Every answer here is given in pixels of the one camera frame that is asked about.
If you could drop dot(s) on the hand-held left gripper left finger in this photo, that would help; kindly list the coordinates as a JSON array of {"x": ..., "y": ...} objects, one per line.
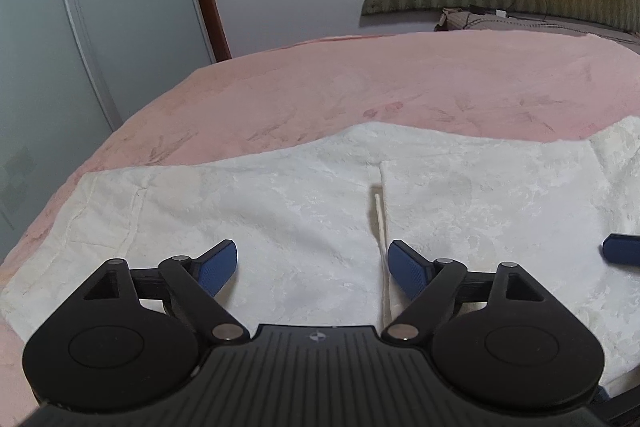
[{"x": 219, "y": 269}]

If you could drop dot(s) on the frosted wardrobe sliding door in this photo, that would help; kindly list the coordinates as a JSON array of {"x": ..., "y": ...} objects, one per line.
[
  {"x": 145, "y": 22},
  {"x": 35, "y": 82}
]

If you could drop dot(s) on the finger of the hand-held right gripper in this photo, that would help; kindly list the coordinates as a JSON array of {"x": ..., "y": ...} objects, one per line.
[{"x": 622, "y": 249}]

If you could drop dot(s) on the white pants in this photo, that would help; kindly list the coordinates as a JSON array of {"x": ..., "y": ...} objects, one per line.
[{"x": 280, "y": 207}]

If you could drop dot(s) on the pink blanket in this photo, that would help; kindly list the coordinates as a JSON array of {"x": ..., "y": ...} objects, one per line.
[{"x": 400, "y": 77}]

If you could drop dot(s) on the brown pillow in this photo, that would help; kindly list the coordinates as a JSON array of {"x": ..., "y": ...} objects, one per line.
[{"x": 525, "y": 24}]

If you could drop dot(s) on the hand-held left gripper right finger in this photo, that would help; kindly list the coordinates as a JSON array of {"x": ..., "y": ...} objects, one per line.
[{"x": 407, "y": 269}]

